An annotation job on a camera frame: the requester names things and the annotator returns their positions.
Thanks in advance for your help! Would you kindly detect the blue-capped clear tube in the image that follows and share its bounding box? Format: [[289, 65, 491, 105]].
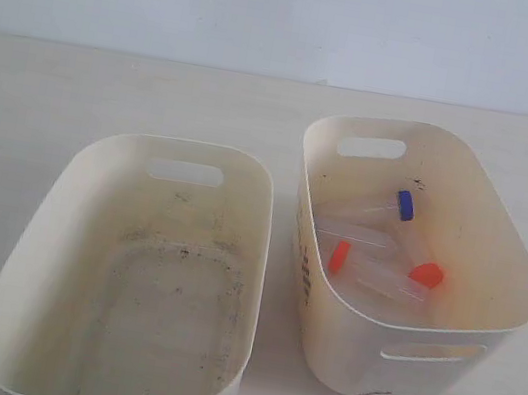
[[328, 190, 415, 224]]

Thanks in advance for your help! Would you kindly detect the clear tube with hidden cap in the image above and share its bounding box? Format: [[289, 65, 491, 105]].
[[314, 216, 398, 259]]

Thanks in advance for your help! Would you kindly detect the cream plastic bin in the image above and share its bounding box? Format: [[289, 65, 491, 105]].
[[0, 134, 274, 395], [293, 116, 528, 395]]

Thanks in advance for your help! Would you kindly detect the orange-capped tube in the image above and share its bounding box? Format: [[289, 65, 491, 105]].
[[395, 221, 445, 290], [326, 240, 428, 306]]

